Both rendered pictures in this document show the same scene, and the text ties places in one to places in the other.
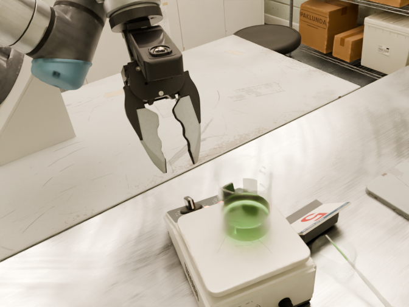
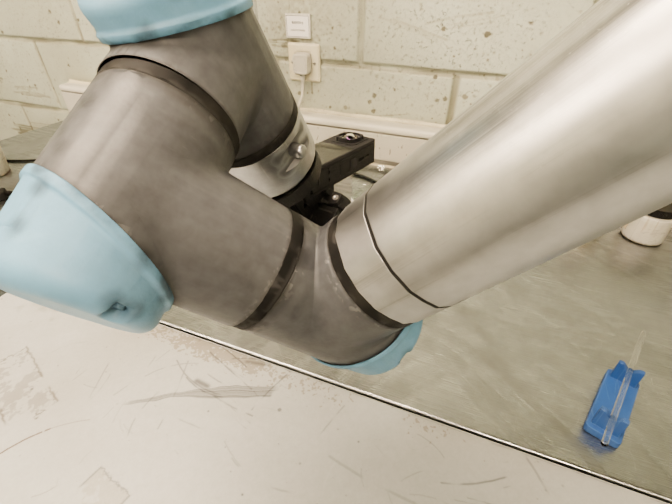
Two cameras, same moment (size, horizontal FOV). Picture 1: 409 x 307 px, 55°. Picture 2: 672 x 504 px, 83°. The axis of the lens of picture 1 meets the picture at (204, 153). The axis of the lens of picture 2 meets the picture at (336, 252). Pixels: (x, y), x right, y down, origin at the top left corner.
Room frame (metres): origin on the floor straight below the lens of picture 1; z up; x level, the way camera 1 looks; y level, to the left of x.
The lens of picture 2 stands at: (0.68, 0.32, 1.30)
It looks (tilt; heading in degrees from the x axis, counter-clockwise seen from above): 36 degrees down; 231
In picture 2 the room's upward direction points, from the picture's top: straight up
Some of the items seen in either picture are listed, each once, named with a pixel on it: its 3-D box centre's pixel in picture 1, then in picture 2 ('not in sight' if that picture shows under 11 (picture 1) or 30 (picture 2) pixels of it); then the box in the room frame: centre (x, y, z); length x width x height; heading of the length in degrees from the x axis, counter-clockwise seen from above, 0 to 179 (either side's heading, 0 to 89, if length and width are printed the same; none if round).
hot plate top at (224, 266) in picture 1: (239, 237); not in sight; (0.31, -0.03, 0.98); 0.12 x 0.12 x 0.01; 17
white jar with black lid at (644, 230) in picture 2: not in sight; (649, 220); (-0.15, 0.22, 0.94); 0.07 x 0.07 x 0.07
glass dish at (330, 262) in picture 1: (333, 256); not in sight; (0.32, -0.15, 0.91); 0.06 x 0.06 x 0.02
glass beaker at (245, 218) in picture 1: (246, 203); (371, 200); (0.32, -0.04, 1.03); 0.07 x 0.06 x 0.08; 21
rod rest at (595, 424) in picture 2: not in sight; (617, 399); (0.28, 0.33, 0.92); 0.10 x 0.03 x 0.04; 8
